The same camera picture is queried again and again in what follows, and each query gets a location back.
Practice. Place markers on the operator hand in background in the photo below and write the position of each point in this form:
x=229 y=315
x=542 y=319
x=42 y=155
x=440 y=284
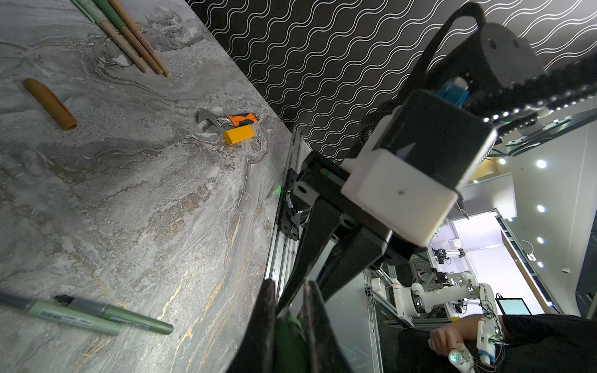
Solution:
x=449 y=336

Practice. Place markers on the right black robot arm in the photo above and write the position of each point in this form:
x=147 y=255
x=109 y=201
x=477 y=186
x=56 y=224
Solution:
x=488 y=71

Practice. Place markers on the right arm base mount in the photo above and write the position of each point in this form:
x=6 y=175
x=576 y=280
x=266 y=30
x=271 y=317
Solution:
x=293 y=210

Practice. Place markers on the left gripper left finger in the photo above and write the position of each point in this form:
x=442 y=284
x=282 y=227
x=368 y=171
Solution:
x=256 y=352

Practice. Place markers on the green pen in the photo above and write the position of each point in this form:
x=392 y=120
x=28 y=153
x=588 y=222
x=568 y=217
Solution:
x=50 y=311
x=115 y=314

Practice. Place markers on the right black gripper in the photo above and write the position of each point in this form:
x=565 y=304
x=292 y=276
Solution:
x=322 y=179

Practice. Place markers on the orange yellow box cutter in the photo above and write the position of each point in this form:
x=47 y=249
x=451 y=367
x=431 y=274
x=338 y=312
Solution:
x=239 y=127

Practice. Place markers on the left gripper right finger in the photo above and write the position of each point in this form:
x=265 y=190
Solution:
x=324 y=352

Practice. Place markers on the aluminium front rail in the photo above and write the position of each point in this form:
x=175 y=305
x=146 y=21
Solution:
x=282 y=253

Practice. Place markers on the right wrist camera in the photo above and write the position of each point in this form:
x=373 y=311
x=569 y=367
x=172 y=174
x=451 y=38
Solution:
x=410 y=172

